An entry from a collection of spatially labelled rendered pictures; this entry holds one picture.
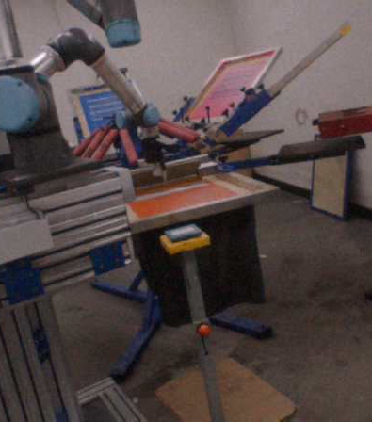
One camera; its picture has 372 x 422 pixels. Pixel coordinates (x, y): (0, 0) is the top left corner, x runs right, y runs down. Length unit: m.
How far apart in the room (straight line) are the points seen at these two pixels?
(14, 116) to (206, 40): 5.67
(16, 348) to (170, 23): 5.49
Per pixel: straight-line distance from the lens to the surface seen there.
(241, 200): 1.73
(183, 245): 1.45
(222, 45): 6.73
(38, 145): 1.24
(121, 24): 1.10
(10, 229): 1.11
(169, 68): 6.50
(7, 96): 1.10
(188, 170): 2.28
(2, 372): 1.55
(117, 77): 1.97
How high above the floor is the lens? 1.39
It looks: 14 degrees down
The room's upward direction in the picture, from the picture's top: 11 degrees counter-clockwise
